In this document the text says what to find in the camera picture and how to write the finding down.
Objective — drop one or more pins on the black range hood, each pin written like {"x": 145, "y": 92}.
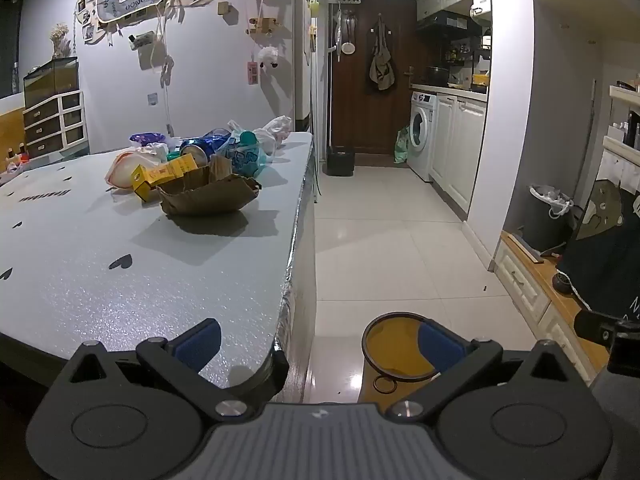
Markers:
{"x": 447, "y": 22}

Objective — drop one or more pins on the teal plastic lid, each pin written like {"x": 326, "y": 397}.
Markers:
{"x": 246, "y": 137}

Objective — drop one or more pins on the yellow container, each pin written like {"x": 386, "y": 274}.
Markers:
{"x": 481, "y": 79}

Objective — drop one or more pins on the dried flower bunch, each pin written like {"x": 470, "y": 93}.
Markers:
{"x": 60, "y": 37}

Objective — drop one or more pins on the white refrigerator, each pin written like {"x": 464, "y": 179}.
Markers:
{"x": 302, "y": 60}

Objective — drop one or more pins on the brown cardboard tray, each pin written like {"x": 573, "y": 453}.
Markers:
{"x": 205, "y": 197}

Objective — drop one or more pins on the blue drink can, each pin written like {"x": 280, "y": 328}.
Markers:
{"x": 197, "y": 149}

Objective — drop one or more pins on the glass tank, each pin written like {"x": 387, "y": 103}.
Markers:
{"x": 50, "y": 80}

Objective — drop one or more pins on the white wall ornament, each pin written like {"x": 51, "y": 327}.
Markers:
{"x": 140, "y": 40}

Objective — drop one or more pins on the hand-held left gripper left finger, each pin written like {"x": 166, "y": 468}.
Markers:
{"x": 200, "y": 342}

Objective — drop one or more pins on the white plush sheep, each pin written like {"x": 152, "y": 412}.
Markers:
{"x": 267, "y": 57}

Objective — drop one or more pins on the brown wooden door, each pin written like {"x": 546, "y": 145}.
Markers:
{"x": 362, "y": 105}

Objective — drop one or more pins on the small wall card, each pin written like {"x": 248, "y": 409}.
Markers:
{"x": 152, "y": 97}

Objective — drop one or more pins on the pink hanging tag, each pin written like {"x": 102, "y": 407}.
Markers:
{"x": 252, "y": 71}

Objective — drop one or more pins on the black storage bin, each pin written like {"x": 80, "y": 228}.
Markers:
{"x": 341, "y": 160}

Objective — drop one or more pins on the green plastic bag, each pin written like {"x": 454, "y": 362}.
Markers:
{"x": 401, "y": 145}

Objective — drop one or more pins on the white orange plastic bag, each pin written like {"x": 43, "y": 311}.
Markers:
{"x": 122, "y": 170}

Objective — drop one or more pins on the wooden top bench cabinet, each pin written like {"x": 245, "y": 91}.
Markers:
{"x": 530, "y": 290}

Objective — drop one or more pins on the crumpled white tissue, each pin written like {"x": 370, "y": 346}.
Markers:
{"x": 157, "y": 149}

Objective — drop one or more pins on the small green box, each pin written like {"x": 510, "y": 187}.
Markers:
{"x": 175, "y": 156}

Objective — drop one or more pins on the black cooking pot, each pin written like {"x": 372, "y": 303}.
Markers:
{"x": 437, "y": 74}

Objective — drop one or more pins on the small wooden wall block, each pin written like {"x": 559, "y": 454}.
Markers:
{"x": 224, "y": 8}

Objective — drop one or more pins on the white shelf unit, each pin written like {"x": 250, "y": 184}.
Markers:
{"x": 625, "y": 145}

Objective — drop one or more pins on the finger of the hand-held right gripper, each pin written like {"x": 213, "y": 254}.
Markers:
{"x": 595, "y": 325}

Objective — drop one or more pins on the round hanging utensil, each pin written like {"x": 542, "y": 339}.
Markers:
{"x": 348, "y": 48}

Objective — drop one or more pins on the spice rack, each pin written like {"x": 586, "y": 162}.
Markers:
{"x": 457, "y": 52}

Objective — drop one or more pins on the purple snack packet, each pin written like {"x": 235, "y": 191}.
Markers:
{"x": 147, "y": 137}

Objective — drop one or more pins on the grey bin white liner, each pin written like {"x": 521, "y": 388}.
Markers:
{"x": 545, "y": 222}

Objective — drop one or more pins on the small black bowl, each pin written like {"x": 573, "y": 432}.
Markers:
{"x": 562, "y": 282}

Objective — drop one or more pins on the blue printed plastic bag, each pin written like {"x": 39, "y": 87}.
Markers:
{"x": 245, "y": 159}

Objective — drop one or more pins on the hanging canvas bag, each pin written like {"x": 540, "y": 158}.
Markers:
{"x": 381, "y": 65}

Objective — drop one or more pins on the yellow fridge magnet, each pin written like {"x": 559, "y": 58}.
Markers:
{"x": 313, "y": 7}

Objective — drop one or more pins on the white base cabinets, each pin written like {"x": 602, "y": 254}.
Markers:
{"x": 460, "y": 150}

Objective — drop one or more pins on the white washing machine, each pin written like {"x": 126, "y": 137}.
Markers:
{"x": 422, "y": 132}

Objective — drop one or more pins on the yellow carton box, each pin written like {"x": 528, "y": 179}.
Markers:
{"x": 160, "y": 172}

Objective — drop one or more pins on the long wooden wall hook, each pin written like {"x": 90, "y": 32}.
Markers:
{"x": 262, "y": 25}

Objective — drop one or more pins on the white drawer cabinet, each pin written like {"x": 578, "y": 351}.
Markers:
{"x": 52, "y": 122}

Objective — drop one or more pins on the dark cartoon cushion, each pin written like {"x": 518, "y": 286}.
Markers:
{"x": 605, "y": 245}

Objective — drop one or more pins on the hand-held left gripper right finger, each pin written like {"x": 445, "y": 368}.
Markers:
{"x": 437, "y": 347}

